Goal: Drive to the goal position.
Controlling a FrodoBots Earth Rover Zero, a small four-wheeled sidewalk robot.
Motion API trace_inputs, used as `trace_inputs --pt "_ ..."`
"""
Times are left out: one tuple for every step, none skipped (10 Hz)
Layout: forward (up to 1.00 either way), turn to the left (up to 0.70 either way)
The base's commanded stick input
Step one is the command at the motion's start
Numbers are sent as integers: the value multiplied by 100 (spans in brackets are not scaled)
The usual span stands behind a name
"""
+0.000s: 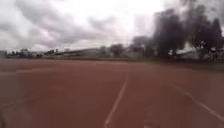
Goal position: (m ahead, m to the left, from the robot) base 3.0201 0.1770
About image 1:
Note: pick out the group of tall dark trees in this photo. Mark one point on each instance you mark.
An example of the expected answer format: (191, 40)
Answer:
(168, 33)

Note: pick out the long low building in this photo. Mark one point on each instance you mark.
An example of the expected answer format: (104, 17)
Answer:
(80, 53)

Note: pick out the small distant tree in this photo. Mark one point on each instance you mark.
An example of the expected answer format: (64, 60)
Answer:
(116, 50)

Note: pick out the grass strip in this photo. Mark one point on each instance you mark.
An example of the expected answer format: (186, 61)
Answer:
(196, 65)

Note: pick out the white building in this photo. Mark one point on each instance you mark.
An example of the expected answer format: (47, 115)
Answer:
(186, 53)

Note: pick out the row of distant trees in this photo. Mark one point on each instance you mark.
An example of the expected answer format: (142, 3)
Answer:
(21, 54)

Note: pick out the red running track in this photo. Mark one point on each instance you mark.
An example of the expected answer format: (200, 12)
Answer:
(73, 100)

